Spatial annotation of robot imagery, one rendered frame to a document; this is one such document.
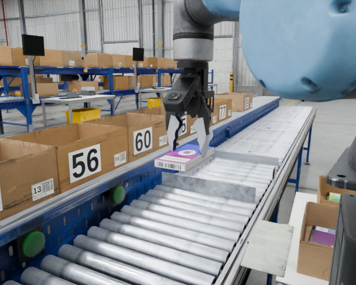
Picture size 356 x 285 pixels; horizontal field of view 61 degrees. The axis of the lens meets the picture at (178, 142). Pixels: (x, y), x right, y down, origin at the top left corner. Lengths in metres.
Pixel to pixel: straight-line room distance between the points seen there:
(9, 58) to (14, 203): 5.58
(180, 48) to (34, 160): 0.58
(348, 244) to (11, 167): 0.83
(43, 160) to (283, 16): 0.86
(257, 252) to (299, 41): 0.79
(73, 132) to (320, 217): 1.10
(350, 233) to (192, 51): 0.43
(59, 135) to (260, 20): 1.22
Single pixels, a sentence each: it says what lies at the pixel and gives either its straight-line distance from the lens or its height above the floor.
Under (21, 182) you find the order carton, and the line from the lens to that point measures 1.00.
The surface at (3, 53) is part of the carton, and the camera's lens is 6.44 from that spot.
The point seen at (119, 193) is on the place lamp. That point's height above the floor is 0.82.
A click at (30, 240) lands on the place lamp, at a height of 0.83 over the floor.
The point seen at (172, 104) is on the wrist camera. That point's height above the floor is 1.23.
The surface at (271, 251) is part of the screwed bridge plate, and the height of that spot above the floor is 0.75.
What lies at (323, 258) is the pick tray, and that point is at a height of 0.81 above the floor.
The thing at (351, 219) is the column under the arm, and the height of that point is 1.08.
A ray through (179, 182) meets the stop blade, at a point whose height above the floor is 0.77.
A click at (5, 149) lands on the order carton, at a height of 1.01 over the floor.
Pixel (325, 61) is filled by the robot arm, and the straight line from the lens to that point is 0.29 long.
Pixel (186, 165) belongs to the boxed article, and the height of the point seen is 1.10.
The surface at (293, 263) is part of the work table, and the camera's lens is 1.00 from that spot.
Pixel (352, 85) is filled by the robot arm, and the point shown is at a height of 1.28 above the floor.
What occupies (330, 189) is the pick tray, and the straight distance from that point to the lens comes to 1.48.
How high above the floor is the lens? 1.29
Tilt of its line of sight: 13 degrees down
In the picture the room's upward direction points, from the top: straight up
